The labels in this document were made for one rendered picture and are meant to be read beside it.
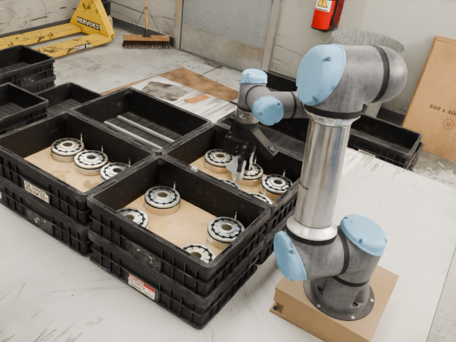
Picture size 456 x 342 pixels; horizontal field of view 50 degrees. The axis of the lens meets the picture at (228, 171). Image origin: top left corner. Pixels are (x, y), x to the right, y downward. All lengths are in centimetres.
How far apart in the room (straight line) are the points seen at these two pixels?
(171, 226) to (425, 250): 86
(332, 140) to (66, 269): 82
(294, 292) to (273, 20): 342
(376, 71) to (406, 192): 109
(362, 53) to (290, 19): 347
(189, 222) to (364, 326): 53
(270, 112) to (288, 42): 320
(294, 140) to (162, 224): 72
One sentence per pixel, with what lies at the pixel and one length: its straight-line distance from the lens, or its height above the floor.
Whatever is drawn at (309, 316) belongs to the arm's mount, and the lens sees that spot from 131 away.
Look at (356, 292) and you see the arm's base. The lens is 127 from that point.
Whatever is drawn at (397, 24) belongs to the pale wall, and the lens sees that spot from 415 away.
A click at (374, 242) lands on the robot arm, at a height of 101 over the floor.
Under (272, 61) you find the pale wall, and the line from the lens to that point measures 460.
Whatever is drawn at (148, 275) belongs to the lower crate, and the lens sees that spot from 127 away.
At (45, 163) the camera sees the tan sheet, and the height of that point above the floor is 83.
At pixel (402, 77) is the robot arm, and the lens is 103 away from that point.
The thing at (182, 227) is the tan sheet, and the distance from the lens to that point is 137.
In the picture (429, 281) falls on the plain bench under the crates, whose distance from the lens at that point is 165.
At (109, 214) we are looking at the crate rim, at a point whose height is 92.
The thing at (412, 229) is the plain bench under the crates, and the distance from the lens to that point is 183.
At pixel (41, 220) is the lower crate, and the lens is 154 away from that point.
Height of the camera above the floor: 171
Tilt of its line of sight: 33 degrees down
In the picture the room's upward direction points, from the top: 9 degrees clockwise
